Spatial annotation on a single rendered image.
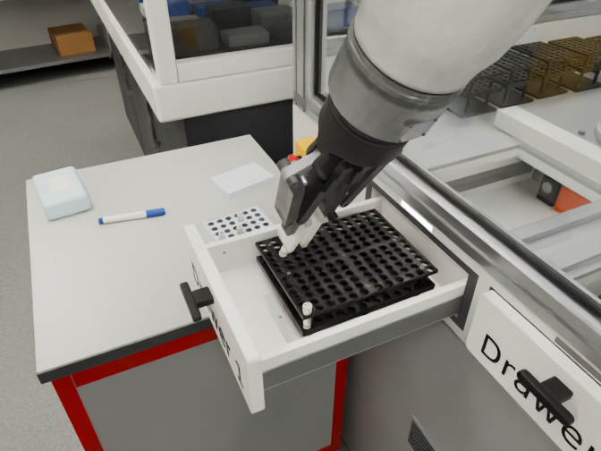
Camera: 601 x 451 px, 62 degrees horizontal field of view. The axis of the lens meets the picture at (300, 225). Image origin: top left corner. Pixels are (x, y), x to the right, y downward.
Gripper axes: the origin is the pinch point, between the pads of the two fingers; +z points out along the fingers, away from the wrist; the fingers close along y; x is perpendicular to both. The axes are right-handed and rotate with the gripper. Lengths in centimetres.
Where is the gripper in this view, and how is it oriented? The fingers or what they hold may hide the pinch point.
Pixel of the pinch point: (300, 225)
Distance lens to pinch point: 55.7
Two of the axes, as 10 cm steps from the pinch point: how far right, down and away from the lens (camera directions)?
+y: 8.3, -2.9, 4.7
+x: -4.6, -8.3, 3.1
